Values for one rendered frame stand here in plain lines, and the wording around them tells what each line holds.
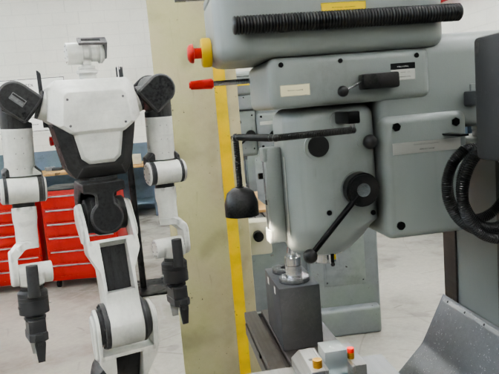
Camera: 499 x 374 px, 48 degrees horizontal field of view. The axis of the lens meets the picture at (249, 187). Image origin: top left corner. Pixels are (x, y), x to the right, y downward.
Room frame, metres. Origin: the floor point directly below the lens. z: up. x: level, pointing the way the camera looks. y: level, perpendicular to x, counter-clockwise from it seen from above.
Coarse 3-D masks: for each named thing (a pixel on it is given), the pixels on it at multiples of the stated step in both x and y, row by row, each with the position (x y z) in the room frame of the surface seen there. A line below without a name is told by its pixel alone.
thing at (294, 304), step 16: (272, 272) 1.69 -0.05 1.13; (304, 272) 1.62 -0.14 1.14; (272, 288) 1.63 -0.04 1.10; (288, 288) 1.53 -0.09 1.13; (304, 288) 1.54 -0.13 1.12; (272, 304) 1.66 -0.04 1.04; (288, 304) 1.53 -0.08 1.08; (304, 304) 1.54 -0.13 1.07; (320, 304) 1.55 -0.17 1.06; (272, 320) 1.68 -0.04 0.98; (288, 320) 1.53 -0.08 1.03; (304, 320) 1.54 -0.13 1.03; (320, 320) 1.55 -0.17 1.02; (288, 336) 1.53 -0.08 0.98; (304, 336) 1.54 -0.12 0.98; (320, 336) 1.54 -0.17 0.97
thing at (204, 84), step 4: (196, 80) 1.30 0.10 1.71; (200, 80) 1.30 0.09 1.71; (204, 80) 1.30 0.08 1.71; (208, 80) 1.30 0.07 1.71; (212, 80) 1.30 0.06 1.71; (224, 80) 1.31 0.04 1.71; (228, 80) 1.31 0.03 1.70; (232, 80) 1.31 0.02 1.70; (236, 80) 1.31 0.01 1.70; (240, 80) 1.31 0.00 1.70; (244, 80) 1.31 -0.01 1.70; (248, 80) 1.31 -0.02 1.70; (192, 84) 1.29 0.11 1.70; (196, 84) 1.29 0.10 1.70; (200, 84) 1.29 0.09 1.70; (204, 84) 1.29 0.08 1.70; (208, 84) 1.29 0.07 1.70; (212, 84) 1.30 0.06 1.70; (216, 84) 1.30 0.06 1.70; (220, 84) 1.30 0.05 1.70; (224, 84) 1.31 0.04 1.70; (228, 84) 1.31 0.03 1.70; (232, 84) 1.31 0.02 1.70; (236, 84) 1.31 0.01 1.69; (240, 84) 1.32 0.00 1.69; (192, 88) 1.29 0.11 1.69; (196, 88) 1.30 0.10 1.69; (200, 88) 1.30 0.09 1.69; (204, 88) 1.30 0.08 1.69; (208, 88) 1.30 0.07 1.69
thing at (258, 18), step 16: (240, 16) 1.06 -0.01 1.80; (256, 16) 1.06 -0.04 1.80; (272, 16) 1.06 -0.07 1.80; (288, 16) 1.07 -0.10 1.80; (304, 16) 1.07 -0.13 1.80; (320, 16) 1.07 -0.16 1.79; (336, 16) 1.08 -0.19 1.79; (352, 16) 1.08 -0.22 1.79; (368, 16) 1.09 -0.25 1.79; (384, 16) 1.09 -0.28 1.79; (400, 16) 1.10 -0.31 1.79; (416, 16) 1.10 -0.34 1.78; (432, 16) 1.11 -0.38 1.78; (448, 16) 1.12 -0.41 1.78; (240, 32) 1.06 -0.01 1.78; (256, 32) 1.07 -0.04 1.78
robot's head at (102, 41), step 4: (76, 40) 1.76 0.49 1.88; (80, 40) 1.75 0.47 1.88; (84, 40) 1.77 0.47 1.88; (88, 40) 1.77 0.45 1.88; (92, 40) 1.78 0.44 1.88; (96, 40) 1.78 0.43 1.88; (100, 40) 1.77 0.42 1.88; (104, 40) 1.78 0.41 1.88; (80, 44) 1.74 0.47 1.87; (84, 44) 1.74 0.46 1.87; (88, 44) 1.75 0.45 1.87; (92, 44) 1.75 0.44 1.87; (96, 44) 1.76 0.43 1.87; (100, 44) 1.77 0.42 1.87; (104, 44) 1.77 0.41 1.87; (104, 48) 1.78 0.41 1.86; (104, 52) 1.78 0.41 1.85; (104, 56) 1.78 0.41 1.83; (104, 60) 1.80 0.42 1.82
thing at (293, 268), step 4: (296, 260) 1.58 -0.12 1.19; (300, 260) 1.59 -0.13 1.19; (288, 264) 1.58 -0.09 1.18; (292, 264) 1.57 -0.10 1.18; (296, 264) 1.57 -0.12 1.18; (300, 264) 1.58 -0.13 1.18; (288, 268) 1.58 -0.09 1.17; (292, 268) 1.57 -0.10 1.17; (296, 268) 1.58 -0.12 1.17; (300, 268) 1.58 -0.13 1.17; (288, 272) 1.58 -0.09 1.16; (292, 272) 1.57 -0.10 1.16; (296, 272) 1.57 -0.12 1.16; (300, 272) 1.58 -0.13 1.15; (288, 276) 1.58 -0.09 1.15; (292, 276) 1.57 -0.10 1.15; (296, 276) 1.57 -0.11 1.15; (300, 276) 1.58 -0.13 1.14
